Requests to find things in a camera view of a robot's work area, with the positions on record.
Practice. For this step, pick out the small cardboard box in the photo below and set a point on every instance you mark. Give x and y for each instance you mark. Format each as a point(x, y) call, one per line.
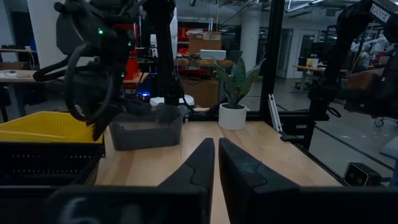
point(205, 42)

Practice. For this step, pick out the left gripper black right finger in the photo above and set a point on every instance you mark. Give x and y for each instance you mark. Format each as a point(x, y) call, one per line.
point(242, 174)

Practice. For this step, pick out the translucent gray plastic bin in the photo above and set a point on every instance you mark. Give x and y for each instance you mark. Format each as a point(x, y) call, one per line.
point(146, 138)

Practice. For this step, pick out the background wooden table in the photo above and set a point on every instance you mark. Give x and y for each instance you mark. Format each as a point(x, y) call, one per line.
point(15, 76)

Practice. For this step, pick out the large cardboard box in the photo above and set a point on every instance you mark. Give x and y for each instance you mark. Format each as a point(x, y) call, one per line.
point(202, 91)

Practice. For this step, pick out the small black table camera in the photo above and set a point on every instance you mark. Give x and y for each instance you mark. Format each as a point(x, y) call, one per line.
point(360, 175)

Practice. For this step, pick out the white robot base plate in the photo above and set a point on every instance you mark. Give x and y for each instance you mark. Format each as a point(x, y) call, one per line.
point(186, 100)

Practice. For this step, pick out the black aluminium table frame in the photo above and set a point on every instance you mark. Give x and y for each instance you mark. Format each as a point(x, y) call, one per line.
point(272, 62)

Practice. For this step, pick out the yellow plastic basket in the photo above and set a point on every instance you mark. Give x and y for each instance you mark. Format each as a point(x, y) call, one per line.
point(40, 124)

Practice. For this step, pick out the green plant in white pot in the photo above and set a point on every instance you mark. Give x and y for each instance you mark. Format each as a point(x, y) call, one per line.
point(231, 119)

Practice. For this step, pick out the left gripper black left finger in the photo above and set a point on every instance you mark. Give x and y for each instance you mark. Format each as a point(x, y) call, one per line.
point(199, 168)

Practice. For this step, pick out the flat white box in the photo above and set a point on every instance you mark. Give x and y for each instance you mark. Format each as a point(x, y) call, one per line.
point(213, 54)

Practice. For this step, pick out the rack of red bins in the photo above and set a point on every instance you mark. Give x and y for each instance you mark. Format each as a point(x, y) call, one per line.
point(132, 67)

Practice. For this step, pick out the white shade lamp wooden base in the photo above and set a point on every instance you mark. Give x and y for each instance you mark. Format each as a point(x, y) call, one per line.
point(40, 31)

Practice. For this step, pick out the black slotted plastic basket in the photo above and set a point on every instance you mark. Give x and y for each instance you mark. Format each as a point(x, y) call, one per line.
point(46, 161)

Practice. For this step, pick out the silver aluminium bar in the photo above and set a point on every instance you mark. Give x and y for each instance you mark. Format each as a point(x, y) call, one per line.
point(275, 115)

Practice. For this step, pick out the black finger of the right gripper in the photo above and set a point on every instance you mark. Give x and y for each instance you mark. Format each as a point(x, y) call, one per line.
point(138, 108)
point(98, 126)

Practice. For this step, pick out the black background robot arm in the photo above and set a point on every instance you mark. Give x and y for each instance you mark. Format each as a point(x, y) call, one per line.
point(351, 28)

